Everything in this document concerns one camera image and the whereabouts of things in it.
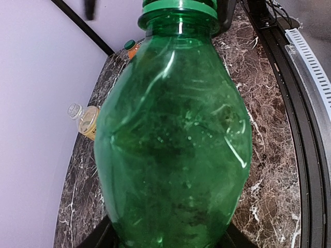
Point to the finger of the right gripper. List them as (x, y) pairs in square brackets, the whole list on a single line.
[(225, 12), (89, 9)]

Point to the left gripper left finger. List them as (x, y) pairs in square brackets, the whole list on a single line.
[(103, 236)]

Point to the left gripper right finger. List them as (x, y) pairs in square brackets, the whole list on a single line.
[(235, 238)]

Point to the green bottle cap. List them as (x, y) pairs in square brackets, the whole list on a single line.
[(207, 7)]

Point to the yellow tea bottle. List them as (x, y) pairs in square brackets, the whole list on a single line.
[(86, 118)]

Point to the green plastic bottle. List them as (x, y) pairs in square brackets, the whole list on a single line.
[(173, 145)]

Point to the orange juice bottle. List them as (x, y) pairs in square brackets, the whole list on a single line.
[(131, 47)]

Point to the right black frame post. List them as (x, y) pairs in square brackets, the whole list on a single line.
[(79, 22)]

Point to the black front rail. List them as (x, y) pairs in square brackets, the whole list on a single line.
[(309, 124)]

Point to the white slotted cable duct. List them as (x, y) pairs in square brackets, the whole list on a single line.
[(308, 67)]

